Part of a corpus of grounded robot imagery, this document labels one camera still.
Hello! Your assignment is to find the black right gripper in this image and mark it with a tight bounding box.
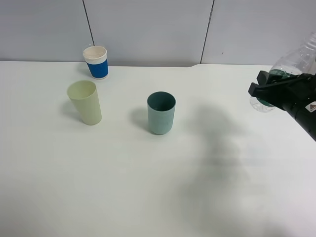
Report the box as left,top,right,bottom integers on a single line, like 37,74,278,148
248,70,316,140

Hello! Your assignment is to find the teal plastic cup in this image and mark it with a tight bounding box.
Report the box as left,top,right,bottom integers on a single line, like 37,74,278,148
147,91,176,135

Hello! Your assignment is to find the blue white paper cup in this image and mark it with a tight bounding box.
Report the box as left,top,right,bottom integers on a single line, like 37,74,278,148
83,45,109,79

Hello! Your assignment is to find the clear bottle green label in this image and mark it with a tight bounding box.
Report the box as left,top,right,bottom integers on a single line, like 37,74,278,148
249,31,316,114

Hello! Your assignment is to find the pale yellow plastic cup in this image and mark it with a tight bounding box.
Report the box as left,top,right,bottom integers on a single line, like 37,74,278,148
67,80,102,125

